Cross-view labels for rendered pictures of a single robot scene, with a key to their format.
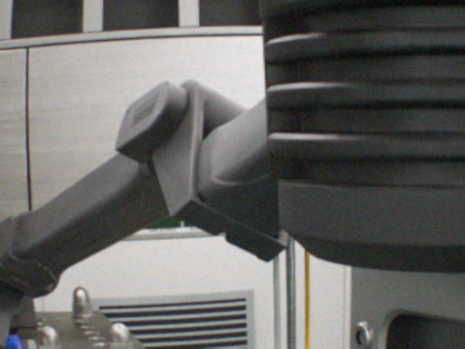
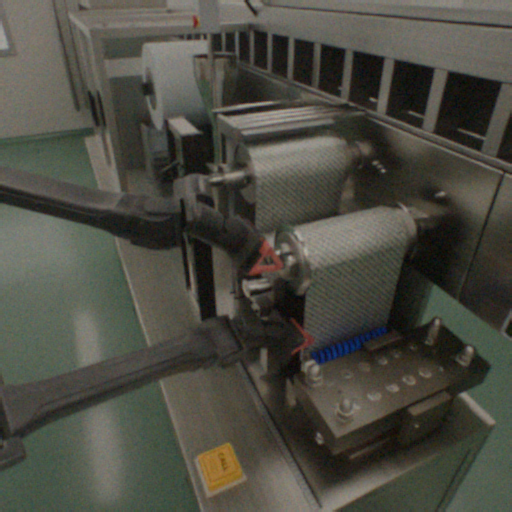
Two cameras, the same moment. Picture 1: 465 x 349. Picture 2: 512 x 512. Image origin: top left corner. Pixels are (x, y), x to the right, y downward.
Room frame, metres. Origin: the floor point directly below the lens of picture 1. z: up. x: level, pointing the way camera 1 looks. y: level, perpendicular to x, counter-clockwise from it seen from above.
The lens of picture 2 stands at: (1.09, -0.29, 1.71)
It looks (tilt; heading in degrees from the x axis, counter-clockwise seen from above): 34 degrees down; 82
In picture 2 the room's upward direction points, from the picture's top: straight up
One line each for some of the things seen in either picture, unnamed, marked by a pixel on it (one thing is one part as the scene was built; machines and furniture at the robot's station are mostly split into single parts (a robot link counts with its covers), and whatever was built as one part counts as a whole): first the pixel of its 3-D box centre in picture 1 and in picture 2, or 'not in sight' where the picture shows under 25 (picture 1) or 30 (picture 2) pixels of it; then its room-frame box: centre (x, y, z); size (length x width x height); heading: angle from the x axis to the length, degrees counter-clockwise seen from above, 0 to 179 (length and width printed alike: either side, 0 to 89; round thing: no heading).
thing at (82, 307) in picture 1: (81, 301); (468, 352); (1.62, 0.23, 1.05); 0.04 x 0.04 x 0.04
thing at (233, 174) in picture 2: not in sight; (234, 176); (1.16, 0.59, 1.33); 0.06 x 0.06 x 0.06; 16
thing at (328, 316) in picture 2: not in sight; (349, 314); (1.38, 0.34, 1.10); 0.23 x 0.01 x 0.18; 16
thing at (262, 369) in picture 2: not in sight; (265, 325); (1.20, 0.38, 1.05); 0.06 x 0.05 x 0.31; 16
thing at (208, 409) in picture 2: not in sight; (190, 214); (1.02, 1.27, 0.88); 2.52 x 0.66 x 0.04; 106
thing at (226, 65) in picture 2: not in sight; (215, 66); (1.15, 1.08, 1.50); 0.14 x 0.14 x 0.06
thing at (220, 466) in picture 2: not in sight; (219, 466); (1.07, 0.14, 0.91); 0.07 x 0.07 x 0.02; 16
